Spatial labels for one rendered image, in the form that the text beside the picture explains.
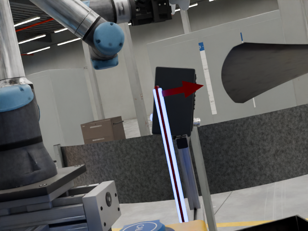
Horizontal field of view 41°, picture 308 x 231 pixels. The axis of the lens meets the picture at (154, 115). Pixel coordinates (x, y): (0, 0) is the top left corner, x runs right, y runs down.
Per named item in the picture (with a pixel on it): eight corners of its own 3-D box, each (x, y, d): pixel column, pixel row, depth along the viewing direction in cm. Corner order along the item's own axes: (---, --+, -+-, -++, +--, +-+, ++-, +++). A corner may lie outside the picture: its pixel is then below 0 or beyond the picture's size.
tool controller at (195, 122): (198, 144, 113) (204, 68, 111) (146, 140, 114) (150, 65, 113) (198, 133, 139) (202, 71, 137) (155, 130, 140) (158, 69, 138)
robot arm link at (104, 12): (77, 35, 118) (71, 6, 118) (114, 29, 121) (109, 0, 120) (79, 30, 111) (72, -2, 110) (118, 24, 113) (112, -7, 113)
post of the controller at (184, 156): (200, 208, 109) (186, 136, 108) (189, 210, 109) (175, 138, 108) (200, 205, 112) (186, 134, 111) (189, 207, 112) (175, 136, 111)
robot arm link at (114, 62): (95, 67, 108) (86, 26, 108) (91, 71, 119) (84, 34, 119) (123, 62, 110) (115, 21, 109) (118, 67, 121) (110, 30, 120)
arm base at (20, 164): (-21, 194, 93) (-31, 151, 92) (15, 177, 108) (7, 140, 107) (39, 184, 90) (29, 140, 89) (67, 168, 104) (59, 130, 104)
